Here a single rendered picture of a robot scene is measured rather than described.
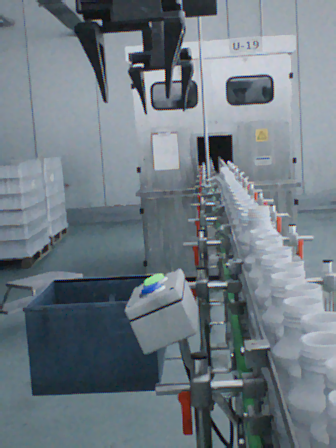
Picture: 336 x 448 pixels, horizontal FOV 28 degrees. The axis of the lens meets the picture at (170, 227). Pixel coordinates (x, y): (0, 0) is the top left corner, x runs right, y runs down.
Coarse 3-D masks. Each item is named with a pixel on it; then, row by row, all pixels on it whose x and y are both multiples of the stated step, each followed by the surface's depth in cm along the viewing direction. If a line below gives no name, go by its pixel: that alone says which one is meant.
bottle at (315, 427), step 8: (328, 360) 46; (328, 368) 45; (328, 376) 45; (328, 384) 45; (328, 392) 45; (328, 400) 45; (328, 408) 45; (320, 416) 46; (312, 424) 46; (320, 424) 45; (312, 432) 45; (320, 432) 45; (312, 440) 45; (320, 440) 44; (328, 440) 44
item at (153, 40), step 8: (152, 24) 109; (160, 24) 109; (144, 32) 110; (152, 32) 109; (160, 32) 109; (144, 40) 111; (152, 40) 110; (160, 40) 109; (144, 48) 111; (152, 48) 110; (160, 48) 110; (184, 48) 109; (136, 56) 110; (144, 56) 110; (184, 56) 114
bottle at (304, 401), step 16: (304, 336) 52; (320, 336) 52; (304, 352) 51; (320, 352) 49; (304, 368) 50; (320, 368) 50; (304, 384) 51; (320, 384) 50; (288, 400) 51; (304, 400) 50; (320, 400) 49; (304, 416) 50; (304, 432) 50
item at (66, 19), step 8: (40, 0) 834; (48, 0) 837; (56, 0) 840; (64, 0) 857; (48, 8) 885; (56, 8) 888; (64, 8) 892; (72, 8) 910; (56, 16) 940; (64, 16) 943; (72, 16) 947; (80, 16) 970; (64, 24) 996; (72, 24) 1000
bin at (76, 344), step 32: (64, 288) 190; (96, 288) 190; (128, 288) 190; (32, 320) 161; (64, 320) 160; (96, 320) 160; (128, 320) 159; (32, 352) 162; (64, 352) 161; (96, 352) 161; (128, 352) 160; (160, 352) 169; (32, 384) 163; (64, 384) 162; (96, 384) 162; (128, 384) 161
